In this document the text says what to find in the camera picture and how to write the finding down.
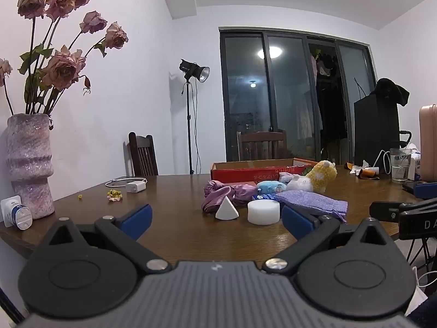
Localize black phone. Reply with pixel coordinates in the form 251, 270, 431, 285
402, 180, 424, 194

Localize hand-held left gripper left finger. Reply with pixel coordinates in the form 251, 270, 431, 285
41, 204, 172, 274

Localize black studio light on stand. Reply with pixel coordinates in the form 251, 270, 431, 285
179, 59, 210, 175

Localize white power adapter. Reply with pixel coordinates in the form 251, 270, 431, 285
0, 195, 23, 228

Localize blue plush toy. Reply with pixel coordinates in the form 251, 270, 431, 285
256, 180, 288, 195

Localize white charger with cable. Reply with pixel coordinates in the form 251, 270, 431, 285
105, 177, 148, 193

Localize dried pink rose bouquet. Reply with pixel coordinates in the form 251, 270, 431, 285
0, 0, 129, 130

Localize black metal rods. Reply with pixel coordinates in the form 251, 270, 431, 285
406, 237, 437, 281

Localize glass of water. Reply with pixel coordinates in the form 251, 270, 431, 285
390, 148, 412, 183

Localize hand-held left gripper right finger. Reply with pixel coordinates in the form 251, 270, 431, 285
262, 205, 398, 274

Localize pink suitcase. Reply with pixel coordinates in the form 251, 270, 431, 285
418, 103, 437, 182

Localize white cone sponge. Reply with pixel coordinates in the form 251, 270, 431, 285
215, 195, 240, 220

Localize white carton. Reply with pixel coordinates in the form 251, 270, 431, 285
408, 143, 423, 180

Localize white round sponge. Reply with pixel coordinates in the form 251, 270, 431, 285
247, 200, 281, 226

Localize yellow alpaca plush toy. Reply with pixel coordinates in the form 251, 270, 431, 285
305, 160, 338, 194

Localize purple knitted cloth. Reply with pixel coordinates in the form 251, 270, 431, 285
274, 190, 349, 221

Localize red cardboard box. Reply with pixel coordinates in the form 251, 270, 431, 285
210, 158, 320, 182

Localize hanging clothes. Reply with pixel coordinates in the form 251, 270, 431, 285
309, 49, 338, 77

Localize dark wooden slatted chair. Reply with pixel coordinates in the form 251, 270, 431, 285
237, 129, 288, 162
128, 131, 159, 177

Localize orange black wrapper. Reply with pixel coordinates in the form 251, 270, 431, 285
345, 162, 380, 180

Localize black monitor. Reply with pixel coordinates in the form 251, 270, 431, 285
353, 94, 401, 175

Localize black jacket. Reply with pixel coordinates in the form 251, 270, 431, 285
375, 78, 410, 107

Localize pink speckled vase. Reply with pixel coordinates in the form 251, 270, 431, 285
7, 113, 55, 219

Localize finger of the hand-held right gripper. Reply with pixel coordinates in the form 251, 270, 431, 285
414, 182, 437, 199
369, 201, 410, 222

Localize white cable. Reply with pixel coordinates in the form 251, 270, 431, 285
374, 150, 392, 175

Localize dark sliding glass door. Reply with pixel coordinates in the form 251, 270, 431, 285
218, 27, 378, 165

